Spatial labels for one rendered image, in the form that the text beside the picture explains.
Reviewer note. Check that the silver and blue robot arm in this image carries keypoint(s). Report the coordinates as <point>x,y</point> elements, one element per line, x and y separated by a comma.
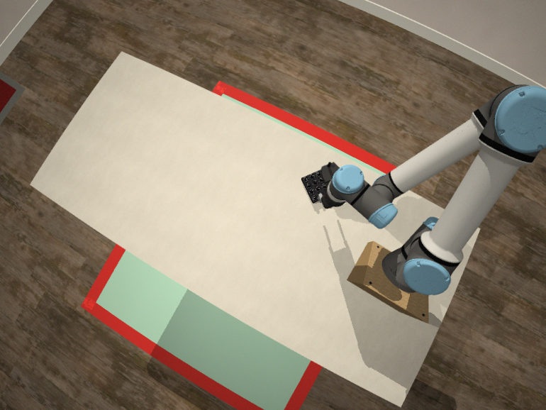
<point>518,135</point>

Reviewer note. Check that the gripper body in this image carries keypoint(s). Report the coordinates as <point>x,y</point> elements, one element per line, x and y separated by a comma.
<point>328,200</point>

